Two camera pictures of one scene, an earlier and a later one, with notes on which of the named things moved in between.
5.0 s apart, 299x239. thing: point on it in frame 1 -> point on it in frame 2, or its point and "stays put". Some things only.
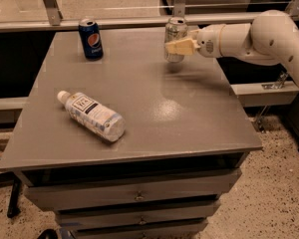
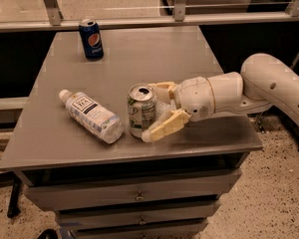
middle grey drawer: [137, 215] stays put
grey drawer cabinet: [186, 138] stays put
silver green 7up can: [175, 28] -> [142, 109]
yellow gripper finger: [180, 47] -> [176, 119]
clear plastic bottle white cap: [105, 122] stays put
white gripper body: [207, 42] -> [193, 98]
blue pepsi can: [91, 38] stays put
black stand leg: [14, 207] stays put
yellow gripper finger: [193, 34] -> [162, 91]
